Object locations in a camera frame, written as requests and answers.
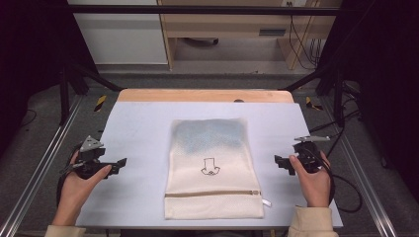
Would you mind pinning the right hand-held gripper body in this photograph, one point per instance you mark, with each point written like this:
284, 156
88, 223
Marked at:
309, 154

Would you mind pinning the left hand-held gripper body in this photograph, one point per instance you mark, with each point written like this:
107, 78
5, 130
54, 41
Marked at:
90, 158

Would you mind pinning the black curtain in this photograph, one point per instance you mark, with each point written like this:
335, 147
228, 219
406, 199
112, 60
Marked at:
29, 59
385, 82

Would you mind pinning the person's right hand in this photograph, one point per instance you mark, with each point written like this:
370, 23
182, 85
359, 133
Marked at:
311, 187

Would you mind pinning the white cabinet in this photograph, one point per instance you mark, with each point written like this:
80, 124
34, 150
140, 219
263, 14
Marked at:
122, 36

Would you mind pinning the person's left hand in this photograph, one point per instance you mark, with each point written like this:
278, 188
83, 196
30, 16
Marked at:
74, 194

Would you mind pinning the aluminium floor rail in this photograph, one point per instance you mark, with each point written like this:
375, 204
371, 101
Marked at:
359, 171
39, 168

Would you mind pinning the yellow black floor tape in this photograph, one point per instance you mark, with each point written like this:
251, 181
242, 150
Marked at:
100, 102
311, 104

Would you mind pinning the black horizontal frame bar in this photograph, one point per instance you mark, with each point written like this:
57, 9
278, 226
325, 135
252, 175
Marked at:
197, 10

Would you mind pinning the white mesh laundry bag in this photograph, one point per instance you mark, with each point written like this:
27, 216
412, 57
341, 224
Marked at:
210, 171

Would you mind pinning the light wooden desk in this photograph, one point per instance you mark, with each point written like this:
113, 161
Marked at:
227, 26

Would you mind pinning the wooden table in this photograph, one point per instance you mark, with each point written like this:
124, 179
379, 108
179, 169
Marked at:
184, 95

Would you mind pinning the black metal stand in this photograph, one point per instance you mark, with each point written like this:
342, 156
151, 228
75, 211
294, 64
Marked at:
66, 92
332, 89

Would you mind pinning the pale foam mat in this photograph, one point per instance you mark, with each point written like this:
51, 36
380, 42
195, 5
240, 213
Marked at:
138, 138

